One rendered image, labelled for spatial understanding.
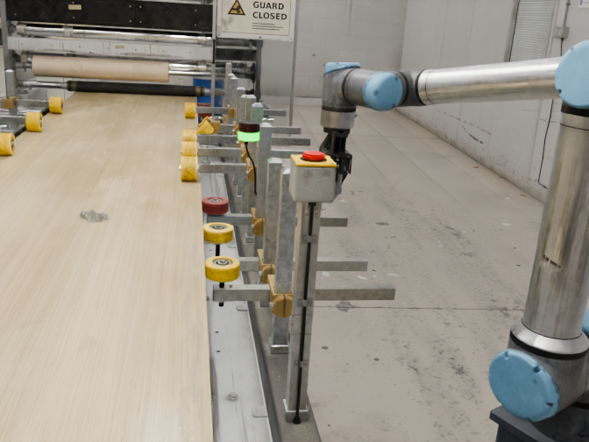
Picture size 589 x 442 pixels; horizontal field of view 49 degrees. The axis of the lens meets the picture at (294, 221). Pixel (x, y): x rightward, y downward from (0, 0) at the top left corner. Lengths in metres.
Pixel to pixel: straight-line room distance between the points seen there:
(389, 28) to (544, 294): 9.64
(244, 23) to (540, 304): 3.11
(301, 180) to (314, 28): 9.54
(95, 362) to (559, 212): 0.86
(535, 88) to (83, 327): 1.02
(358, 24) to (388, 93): 9.14
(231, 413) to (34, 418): 0.58
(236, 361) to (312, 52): 9.18
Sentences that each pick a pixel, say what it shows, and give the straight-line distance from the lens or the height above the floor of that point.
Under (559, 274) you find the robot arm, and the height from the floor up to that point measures 1.03.
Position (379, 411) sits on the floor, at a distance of 2.67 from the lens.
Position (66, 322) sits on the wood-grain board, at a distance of 1.27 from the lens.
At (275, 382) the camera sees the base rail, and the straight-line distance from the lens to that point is 1.45.
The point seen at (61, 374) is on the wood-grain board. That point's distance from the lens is 1.11.
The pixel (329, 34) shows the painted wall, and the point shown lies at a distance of 10.66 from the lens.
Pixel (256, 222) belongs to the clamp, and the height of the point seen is 0.86.
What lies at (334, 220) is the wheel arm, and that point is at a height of 0.85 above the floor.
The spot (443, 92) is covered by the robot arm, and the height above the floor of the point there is 1.30.
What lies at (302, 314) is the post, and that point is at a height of 0.93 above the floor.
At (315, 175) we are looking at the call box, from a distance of 1.12.
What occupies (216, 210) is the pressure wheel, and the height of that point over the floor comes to 0.89.
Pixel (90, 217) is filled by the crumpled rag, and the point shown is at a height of 0.91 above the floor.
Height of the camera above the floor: 1.47
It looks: 18 degrees down
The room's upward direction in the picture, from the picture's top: 4 degrees clockwise
